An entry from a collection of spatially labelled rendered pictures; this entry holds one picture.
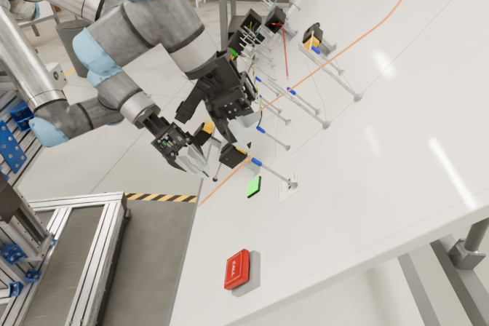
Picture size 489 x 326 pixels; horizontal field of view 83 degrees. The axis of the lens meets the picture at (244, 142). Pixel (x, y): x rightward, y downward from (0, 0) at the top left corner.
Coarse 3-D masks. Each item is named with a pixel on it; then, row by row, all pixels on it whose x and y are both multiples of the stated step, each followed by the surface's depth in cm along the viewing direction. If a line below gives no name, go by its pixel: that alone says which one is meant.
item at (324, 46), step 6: (318, 24) 68; (306, 30) 66; (312, 30) 62; (318, 30) 64; (306, 36) 63; (318, 36) 62; (324, 42) 65; (336, 42) 65; (318, 48) 66; (324, 48) 67; (330, 48) 65; (324, 54) 66
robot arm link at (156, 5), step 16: (128, 0) 40; (144, 0) 39; (160, 0) 39; (176, 0) 40; (128, 16) 40; (144, 16) 40; (160, 16) 40; (176, 16) 40; (192, 16) 42; (144, 32) 41; (160, 32) 42; (176, 32) 41; (192, 32) 42; (176, 48) 43
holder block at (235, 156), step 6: (228, 144) 62; (222, 150) 64; (228, 150) 60; (234, 150) 59; (222, 156) 61; (228, 156) 61; (234, 156) 61; (240, 156) 60; (246, 156) 60; (222, 162) 62; (228, 162) 62; (234, 162) 62; (240, 162) 62
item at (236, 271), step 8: (232, 256) 47; (240, 256) 45; (248, 256) 45; (232, 264) 46; (240, 264) 44; (248, 264) 45; (232, 272) 44; (240, 272) 43; (232, 280) 43; (240, 280) 42; (224, 288) 44; (232, 288) 44
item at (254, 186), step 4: (260, 176) 61; (252, 180) 62; (256, 180) 60; (260, 180) 60; (248, 184) 62; (252, 184) 61; (256, 184) 59; (260, 184) 59; (248, 188) 61; (252, 188) 60; (256, 188) 58; (260, 188) 58; (248, 192) 60; (252, 192) 59; (256, 192) 59; (248, 196) 60
